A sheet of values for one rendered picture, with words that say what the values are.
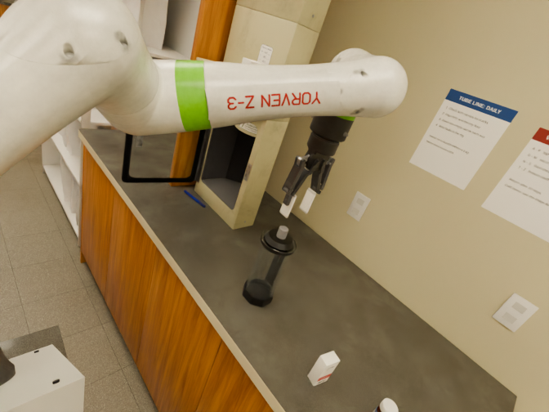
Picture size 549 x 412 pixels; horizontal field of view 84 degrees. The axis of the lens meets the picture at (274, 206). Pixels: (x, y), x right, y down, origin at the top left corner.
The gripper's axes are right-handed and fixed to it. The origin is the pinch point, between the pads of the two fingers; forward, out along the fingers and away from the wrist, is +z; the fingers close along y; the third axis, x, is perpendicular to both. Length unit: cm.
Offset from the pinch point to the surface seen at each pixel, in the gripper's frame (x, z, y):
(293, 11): -36, -44, -11
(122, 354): -54, 129, 17
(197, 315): -9, 48, 16
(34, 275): -127, 130, 43
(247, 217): -32.2, 30.5, -17.5
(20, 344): -11, 35, 60
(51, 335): -10, 35, 54
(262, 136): -32.6, -5.6, -11.6
